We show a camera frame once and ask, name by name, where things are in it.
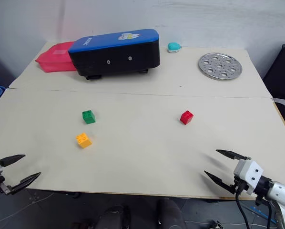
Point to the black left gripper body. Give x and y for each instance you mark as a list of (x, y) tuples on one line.
[(1, 184)]

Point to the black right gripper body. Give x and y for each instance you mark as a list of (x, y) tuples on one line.
[(240, 186)]

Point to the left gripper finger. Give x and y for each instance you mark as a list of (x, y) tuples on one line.
[(11, 159), (23, 183)]

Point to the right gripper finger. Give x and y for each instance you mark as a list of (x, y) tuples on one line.
[(220, 181), (235, 156)]

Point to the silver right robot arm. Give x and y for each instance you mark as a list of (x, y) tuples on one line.
[(280, 193)]

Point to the red toy brick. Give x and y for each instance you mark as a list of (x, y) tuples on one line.
[(186, 117)]

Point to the yellow toy brick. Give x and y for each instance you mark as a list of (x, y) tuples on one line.
[(84, 140)]

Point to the green toy brick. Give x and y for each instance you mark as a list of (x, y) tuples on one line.
[(88, 117)]

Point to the round perforated metal plate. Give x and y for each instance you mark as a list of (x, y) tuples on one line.
[(220, 66)]

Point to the black chair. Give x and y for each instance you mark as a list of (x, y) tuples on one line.
[(281, 71)]

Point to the dark rounded shape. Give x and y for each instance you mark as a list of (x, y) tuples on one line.
[(115, 217)]

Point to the pink plastic container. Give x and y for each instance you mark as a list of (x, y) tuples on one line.
[(54, 58)]

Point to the small teal white gadget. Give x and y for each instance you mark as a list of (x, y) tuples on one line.
[(173, 47)]

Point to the blue and black case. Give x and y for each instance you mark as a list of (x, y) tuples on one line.
[(116, 57)]

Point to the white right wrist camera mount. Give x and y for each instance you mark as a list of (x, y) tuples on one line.
[(251, 173)]

